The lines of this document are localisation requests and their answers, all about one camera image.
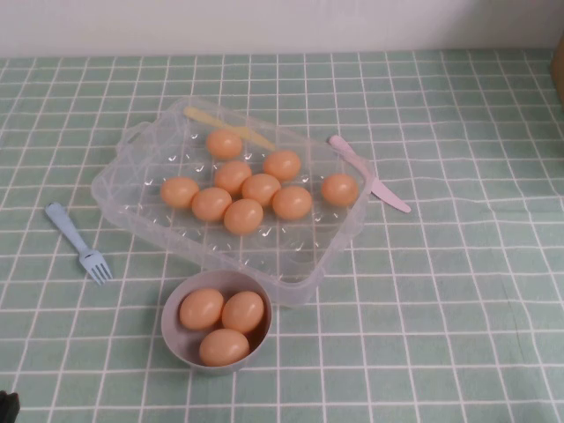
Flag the brown egg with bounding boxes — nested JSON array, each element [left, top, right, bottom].
[[160, 175, 200, 209], [190, 187, 234, 223], [198, 328, 251, 367], [320, 173, 360, 207], [263, 149, 302, 182], [241, 173, 282, 207], [213, 160, 253, 196], [220, 290, 266, 335], [178, 287, 226, 331], [205, 128, 244, 160], [223, 197, 264, 236], [271, 185, 314, 221]]

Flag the brown cardboard box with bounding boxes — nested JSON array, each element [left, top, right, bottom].
[[549, 33, 564, 105]]

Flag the light blue plastic fork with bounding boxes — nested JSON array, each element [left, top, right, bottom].
[[44, 201, 114, 286]]

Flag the pink plastic knife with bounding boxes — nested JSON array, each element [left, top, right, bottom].
[[328, 135, 412, 215]]

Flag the yellow plastic knife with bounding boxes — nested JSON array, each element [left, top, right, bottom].
[[182, 105, 277, 151]]

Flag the grey round bowl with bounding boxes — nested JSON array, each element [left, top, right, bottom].
[[160, 269, 273, 378]]

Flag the clear plastic egg box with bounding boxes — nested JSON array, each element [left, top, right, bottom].
[[90, 96, 371, 309]]

